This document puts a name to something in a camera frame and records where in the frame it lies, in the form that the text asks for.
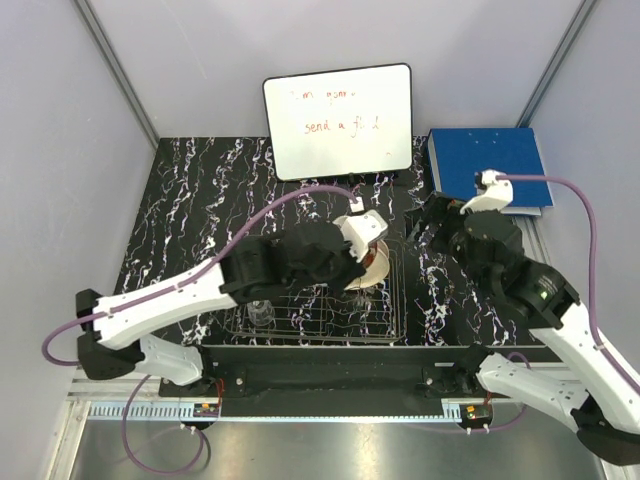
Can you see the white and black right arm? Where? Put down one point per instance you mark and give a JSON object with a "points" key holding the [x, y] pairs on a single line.
{"points": [[603, 411]]}

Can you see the pink and cream plate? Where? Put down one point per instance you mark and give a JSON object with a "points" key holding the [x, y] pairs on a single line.
{"points": [[377, 267]]}

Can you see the clear drinking glass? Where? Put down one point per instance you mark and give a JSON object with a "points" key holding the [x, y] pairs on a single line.
{"points": [[261, 313]]}

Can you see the small whiteboard with red writing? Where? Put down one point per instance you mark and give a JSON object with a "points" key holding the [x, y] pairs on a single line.
{"points": [[341, 122]]}

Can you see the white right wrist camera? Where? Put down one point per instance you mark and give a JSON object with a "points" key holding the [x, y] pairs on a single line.
{"points": [[494, 192]]}

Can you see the metal wire dish rack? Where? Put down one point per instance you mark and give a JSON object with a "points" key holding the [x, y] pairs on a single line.
{"points": [[372, 315]]}

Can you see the white cable duct strip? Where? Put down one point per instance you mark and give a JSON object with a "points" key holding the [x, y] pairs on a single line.
{"points": [[158, 410]]}

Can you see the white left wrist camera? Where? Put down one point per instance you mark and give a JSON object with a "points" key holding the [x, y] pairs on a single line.
{"points": [[365, 227]]}

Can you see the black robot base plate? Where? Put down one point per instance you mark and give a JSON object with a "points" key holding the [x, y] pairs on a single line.
{"points": [[335, 381]]}

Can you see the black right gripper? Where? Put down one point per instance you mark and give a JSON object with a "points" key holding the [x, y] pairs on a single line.
{"points": [[437, 208]]}

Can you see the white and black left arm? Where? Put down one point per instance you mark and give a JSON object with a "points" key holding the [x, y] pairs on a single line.
{"points": [[257, 268]]}

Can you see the blue binder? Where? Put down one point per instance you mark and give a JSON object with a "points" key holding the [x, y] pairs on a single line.
{"points": [[457, 155]]}

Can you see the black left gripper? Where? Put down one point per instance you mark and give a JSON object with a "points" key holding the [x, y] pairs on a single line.
{"points": [[354, 270]]}

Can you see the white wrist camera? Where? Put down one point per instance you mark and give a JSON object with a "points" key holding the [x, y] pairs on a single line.
{"points": [[494, 192], [365, 227]]}

